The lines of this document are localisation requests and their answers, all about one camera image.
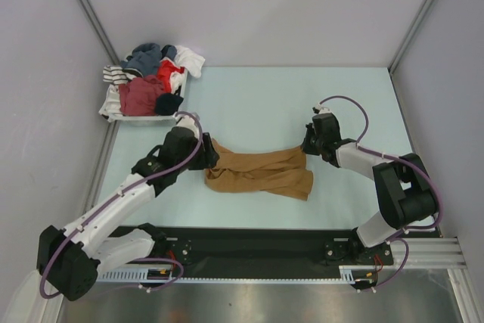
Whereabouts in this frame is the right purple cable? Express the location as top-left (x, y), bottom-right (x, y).
top-left (312, 95), bottom-right (444, 293)

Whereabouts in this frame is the slotted cable duct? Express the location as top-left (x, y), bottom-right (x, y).
top-left (97, 265), bottom-right (376, 284)

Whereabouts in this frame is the red garment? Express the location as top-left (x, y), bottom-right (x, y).
top-left (157, 57), bottom-right (185, 86)

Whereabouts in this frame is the striped garment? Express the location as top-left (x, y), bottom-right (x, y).
top-left (102, 65), bottom-right (129, 85)

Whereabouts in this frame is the blue grey garment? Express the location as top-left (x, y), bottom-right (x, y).
top-left (119, 43), bottom-right (177, 78)

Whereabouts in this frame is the aluminium rail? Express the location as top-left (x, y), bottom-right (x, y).
top-left (389, 238), bottom-right (467, 269)

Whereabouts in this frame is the purple cable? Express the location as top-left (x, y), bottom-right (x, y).
top-left (312, 95), bottom-right (444, 293)
top-left (39, 110), bottom-right (203, 300)

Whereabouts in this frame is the maroon garment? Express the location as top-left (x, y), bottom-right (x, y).
top-left (118, 76), bottom-right (167, 116)

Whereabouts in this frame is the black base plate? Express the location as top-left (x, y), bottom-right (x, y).
top-left (113, 225), bottom-right (394, 279)

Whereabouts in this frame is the black garment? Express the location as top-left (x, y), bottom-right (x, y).
top-left (154, 93), bottom-right (184, 116)

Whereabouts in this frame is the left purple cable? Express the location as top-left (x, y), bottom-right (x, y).
top-left (39, 110), bottom-right (203, 300)

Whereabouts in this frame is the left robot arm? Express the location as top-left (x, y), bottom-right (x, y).
top-left (36, 111), bottom-right (219, 301)

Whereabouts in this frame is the white laundry basket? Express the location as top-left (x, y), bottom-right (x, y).
top-left (99, 69), bottom-right (188, 125)

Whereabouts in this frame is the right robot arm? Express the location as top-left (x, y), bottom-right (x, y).
top-left (301, 103), bottom-right (442, 263)

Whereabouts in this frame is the white garment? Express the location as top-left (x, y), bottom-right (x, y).
top-left (175, 45), bottom-right (206, 79)

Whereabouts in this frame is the tan tank top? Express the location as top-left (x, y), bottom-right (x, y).
top-left (205, 141), bottom-right (314, 201)

